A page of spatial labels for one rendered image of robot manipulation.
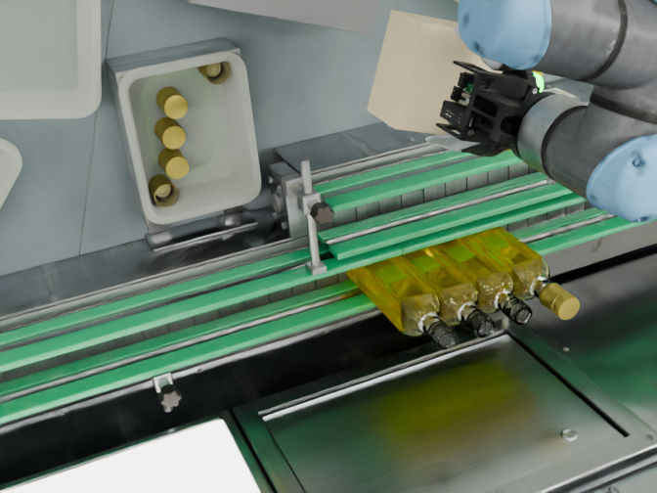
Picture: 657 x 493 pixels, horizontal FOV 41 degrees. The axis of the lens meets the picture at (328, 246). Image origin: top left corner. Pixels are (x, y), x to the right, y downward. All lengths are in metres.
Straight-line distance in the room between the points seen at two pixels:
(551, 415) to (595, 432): 0.06
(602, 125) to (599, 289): 0.82
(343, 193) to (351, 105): 0.21
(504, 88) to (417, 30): 0.13
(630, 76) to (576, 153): 0.08
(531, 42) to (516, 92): 0.26
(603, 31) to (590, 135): 0.11
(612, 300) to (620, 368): 0.19
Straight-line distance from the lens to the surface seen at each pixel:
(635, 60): 0.73
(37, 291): 1.27
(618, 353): 1.41
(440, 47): 0.99
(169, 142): 1.24
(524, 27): 0.66
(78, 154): 1.29
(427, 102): 1.00
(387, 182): 1.24
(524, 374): 1.29
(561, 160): 0.80
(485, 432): 1.19
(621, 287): 1.57
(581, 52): 0.70
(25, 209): 1.31
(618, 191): 0.75
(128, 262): 1.29
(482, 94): 0.88
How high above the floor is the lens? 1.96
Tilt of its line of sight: 56 degrees down
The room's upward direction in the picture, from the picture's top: 136 degrees clockwise
